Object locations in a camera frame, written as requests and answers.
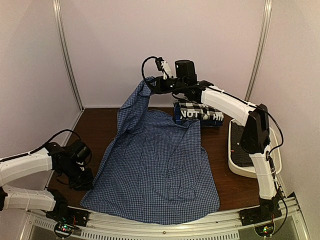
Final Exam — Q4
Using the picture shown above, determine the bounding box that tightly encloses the black white plaid folded shirt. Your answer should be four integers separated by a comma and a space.
178, 101, 224, 122

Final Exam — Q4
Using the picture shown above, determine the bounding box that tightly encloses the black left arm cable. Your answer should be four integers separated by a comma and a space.
0, 128, 83, 163

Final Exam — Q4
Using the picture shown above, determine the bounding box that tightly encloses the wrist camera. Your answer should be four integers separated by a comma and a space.
68, 139, 92, 166
155, 57, 174, 80

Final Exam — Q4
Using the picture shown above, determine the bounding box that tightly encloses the left aluminium frame post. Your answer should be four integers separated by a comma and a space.
52, 0, 85, 111

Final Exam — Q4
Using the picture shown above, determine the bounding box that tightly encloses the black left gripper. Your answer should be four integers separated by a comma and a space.
59, 162, 93, 192

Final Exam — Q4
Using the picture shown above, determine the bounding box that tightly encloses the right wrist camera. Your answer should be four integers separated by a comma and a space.
155, 57, 174, 80

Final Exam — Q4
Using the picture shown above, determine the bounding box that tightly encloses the aluminium front rail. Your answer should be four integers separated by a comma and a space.
24, 192, 306, 240

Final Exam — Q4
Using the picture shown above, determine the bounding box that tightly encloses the dark striped folded shirt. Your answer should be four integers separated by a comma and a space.
230, 122, 254, 167

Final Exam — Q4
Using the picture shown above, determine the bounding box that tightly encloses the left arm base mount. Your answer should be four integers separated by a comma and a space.
45, 206, 90, 227

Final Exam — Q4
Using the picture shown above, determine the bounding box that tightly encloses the dark blue folded printed shirt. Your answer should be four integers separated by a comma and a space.
173, 101, 224, 127

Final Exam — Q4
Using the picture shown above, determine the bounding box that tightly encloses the aluminium frame post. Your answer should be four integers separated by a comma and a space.
52, 0, 85, 111
245, 0, 273, 102

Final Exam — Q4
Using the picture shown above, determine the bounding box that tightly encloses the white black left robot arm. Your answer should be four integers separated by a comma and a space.
0, 139, 93, 222

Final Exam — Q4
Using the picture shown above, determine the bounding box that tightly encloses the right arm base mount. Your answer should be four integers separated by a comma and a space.
239, 206, 282, 226

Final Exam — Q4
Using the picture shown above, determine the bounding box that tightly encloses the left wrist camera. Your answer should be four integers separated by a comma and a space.
68, 139, 92, 166

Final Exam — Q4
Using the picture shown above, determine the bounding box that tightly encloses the blue checked long sleeve shirt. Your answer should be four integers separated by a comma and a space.
80, 81, 220, 225

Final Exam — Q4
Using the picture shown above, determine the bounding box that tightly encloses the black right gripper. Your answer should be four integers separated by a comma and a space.
148, 75, 187, 94

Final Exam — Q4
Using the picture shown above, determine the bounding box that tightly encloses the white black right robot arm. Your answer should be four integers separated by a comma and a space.
145, 56, 281, 221

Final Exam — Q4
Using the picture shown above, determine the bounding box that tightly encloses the left circuit board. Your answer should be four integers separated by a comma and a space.
53, 222, 74, 238

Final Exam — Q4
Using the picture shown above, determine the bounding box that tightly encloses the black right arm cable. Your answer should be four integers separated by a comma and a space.
141, 56, 163, 91

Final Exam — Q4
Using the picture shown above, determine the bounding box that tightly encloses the circuit board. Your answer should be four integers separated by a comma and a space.
254, 223, 275, 238
53, 222, 74, 238

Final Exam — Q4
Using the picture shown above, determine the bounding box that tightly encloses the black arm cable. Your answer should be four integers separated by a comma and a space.
0, 128, 83, 163
141, 56, 163, 91

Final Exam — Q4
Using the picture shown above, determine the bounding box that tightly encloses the right aluminium frame post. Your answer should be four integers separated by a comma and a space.
245, 0, 273, 102

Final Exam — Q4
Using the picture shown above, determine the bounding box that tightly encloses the white plastic bin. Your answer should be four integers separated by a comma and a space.
227, 119, 282, 179

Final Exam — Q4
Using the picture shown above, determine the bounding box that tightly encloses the right circuit board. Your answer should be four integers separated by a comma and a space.
254, 223, 275, 238

